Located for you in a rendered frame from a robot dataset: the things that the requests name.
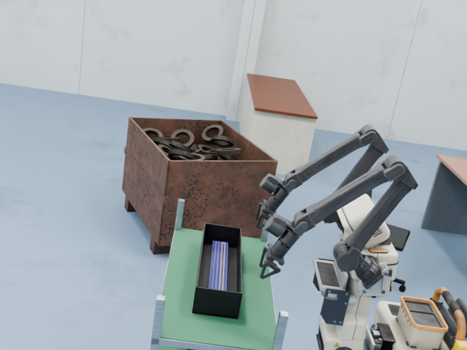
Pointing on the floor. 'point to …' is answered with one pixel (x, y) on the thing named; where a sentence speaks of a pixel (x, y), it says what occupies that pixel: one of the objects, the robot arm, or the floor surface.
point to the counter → (278, 120)
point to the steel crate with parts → (192, 176)
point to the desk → (447, 197)
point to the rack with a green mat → (249, 257)
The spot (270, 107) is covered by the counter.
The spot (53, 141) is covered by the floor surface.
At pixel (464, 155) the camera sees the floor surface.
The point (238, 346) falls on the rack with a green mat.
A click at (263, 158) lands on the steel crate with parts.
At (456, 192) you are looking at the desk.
